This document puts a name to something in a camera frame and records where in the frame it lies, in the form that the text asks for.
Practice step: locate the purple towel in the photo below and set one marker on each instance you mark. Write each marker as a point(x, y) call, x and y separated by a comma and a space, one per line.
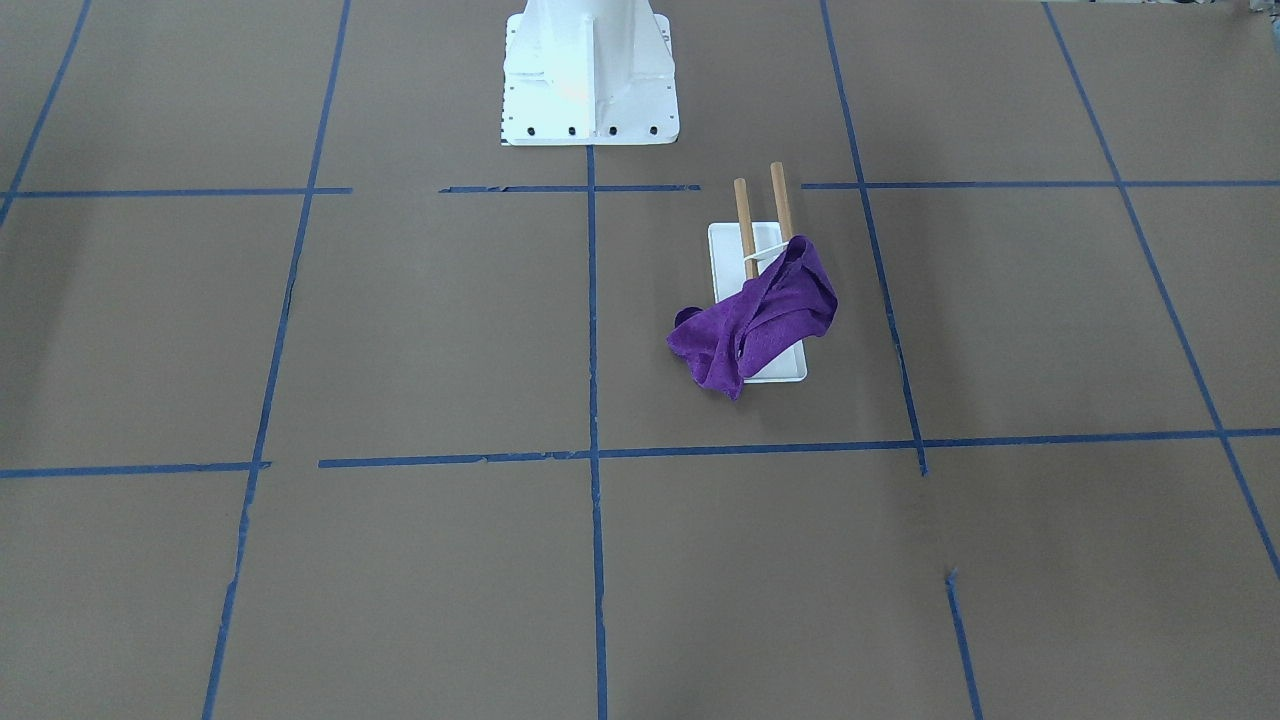
point(724, 344)

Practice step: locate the wooden rack bar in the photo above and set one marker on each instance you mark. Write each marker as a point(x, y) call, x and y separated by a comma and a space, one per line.
point(782, 202)
point(746, 227)

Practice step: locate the white rack base plate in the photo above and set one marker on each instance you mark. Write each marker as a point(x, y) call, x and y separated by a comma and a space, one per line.
point(728, 271)

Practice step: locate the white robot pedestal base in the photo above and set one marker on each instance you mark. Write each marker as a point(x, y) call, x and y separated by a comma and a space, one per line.
point(589, 73)

